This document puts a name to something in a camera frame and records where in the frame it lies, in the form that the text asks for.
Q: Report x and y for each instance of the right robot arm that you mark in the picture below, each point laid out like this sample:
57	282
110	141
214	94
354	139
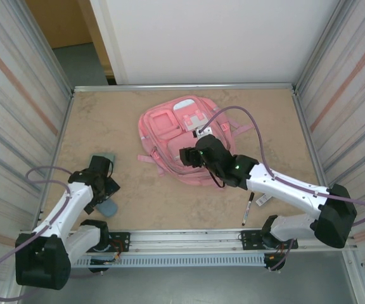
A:
334	218

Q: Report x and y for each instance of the black marker pen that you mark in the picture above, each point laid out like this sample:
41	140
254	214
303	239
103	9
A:
247	209

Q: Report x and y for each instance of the aluminium frame post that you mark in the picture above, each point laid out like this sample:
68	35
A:
322	41
47	54

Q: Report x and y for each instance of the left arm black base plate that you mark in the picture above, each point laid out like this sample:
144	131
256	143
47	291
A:
122	242

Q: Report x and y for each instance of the brown wooden door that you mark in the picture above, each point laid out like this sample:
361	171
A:
59	22

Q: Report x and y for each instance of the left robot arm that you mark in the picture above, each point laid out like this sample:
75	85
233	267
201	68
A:
43	263

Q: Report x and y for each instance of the aluminium mounting rail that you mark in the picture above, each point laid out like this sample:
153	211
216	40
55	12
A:
185	240

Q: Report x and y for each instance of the blue-grey oval case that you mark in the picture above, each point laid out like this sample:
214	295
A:
108	209

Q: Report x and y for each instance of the pink student backpack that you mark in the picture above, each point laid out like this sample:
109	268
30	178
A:
163	126

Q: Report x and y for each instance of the aluminium table edge rail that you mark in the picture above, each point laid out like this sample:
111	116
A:
106	88

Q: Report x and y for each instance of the small barcode label pack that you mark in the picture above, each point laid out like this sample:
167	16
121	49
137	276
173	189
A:
262	200

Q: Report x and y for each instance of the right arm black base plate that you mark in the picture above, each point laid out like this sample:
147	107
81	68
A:
250	239

